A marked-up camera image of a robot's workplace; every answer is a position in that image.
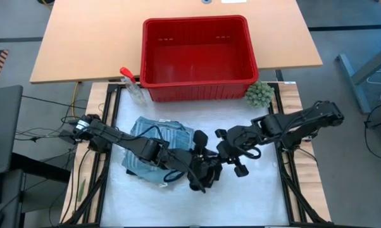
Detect tan wooden desk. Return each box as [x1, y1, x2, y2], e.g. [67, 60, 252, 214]
[29, 0, 323, 84]

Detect clear spray bottle red trigger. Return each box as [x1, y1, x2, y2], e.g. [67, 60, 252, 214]
[120, 66, 147, 107]

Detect black floor cable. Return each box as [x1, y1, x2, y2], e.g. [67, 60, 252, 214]
[363, 103, 381, 162]

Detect grey desk leg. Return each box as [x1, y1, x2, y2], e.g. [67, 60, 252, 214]
[335, 41, 381, 115]

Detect blue striped shirt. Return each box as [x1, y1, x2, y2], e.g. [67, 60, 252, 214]
[121, 116, 196, 184]

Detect green spiky ball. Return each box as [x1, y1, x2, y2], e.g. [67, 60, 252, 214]
[244, 81, 275, 108]

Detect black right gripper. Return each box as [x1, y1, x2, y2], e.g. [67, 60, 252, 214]
[214, 124, 261, 178]

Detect red plastic laundry bin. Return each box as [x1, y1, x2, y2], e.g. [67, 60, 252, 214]
[139, 15, 260, 103]

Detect grey laptop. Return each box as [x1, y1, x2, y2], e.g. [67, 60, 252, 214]
[0, 84, 24, 177]

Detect yellow cable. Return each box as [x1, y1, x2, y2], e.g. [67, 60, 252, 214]
[71, 81, 82, 118]

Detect black aluminium frame rail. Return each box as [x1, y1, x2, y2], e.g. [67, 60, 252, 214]
[268, 82, 330, 227]
[59, 82, 123, 227]

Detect black garment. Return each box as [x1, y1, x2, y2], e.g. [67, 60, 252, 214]
[189, 129, 225, 194]

